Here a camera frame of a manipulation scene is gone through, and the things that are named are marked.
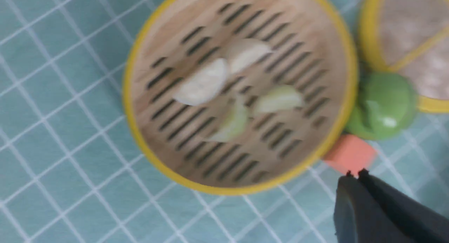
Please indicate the bamboo steamer tray yellow rim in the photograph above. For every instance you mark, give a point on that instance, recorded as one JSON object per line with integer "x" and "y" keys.
{"x": 313, "y": 51}

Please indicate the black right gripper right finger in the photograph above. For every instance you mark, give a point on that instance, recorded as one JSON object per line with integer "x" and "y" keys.
{"x": 413, "y": 219}

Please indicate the woven bamboo steamer lid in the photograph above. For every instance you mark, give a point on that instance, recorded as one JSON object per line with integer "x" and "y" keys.
{"x": 409, "y": 38}

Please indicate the white pleated dumpling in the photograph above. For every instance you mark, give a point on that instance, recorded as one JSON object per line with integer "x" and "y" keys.
{"x": 204, "y": 84}

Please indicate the green toy apple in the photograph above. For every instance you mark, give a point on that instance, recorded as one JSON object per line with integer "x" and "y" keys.
{"x": 386, "y": 104}

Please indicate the orange foam cube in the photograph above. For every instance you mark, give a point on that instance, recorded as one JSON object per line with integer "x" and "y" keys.
{"x": 350, "y": 154}

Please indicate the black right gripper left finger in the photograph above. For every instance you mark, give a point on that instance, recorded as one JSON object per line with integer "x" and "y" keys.
{"x": 358, "y": 218}

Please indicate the pale green dumpling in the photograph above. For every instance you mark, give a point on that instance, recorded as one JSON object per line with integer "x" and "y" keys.
{"x": 234, "y": 123}
{"x": 279, "y": 98}

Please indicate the green checkered tablecloth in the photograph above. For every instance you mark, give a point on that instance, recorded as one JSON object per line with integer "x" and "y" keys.
{"x": 71, "y": 170}

